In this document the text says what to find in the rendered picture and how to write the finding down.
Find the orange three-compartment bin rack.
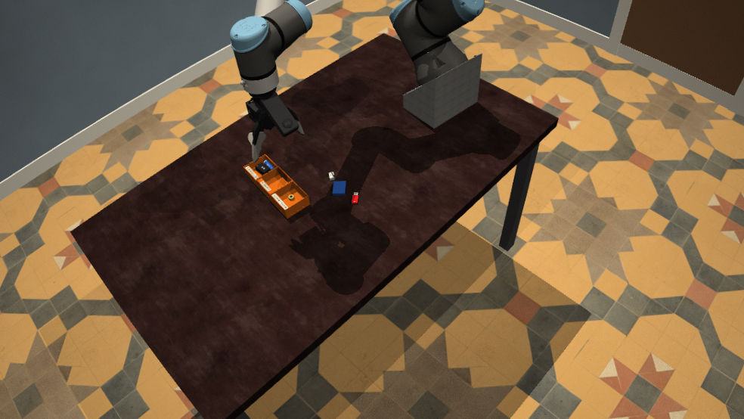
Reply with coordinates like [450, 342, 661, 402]
[244, 155, 310, 219]

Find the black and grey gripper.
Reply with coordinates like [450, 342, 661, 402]
[246, 86, 304, 163]

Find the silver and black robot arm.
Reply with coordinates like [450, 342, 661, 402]
[230, 0, 485, 137]

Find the black 9v battery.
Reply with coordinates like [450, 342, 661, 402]
[255, 163, 271, 175]

